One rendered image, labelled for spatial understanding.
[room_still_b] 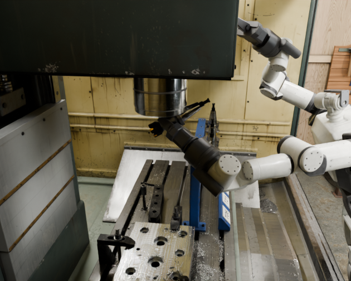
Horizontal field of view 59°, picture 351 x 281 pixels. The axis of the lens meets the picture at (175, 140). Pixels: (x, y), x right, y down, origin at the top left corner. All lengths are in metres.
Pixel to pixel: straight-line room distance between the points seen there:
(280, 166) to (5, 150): 0.80
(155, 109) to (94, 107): 1.30
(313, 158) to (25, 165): 0.88
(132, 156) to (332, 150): 1.37
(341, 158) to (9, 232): 1.04
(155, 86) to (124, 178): 1.24
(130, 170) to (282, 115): 1.02
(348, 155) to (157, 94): 0.63
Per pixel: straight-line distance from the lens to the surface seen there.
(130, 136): 2.14
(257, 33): 1.18
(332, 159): 1.07
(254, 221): 1.72
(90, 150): 2.28
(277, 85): 1.53
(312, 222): 1.69
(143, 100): 0.87
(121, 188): 1.98
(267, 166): 0.95
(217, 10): 0.77
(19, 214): 1.12
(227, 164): 0.87
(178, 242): 1.15
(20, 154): 1.07
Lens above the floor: 1.75
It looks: 23 degrees down
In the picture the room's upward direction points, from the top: straight up
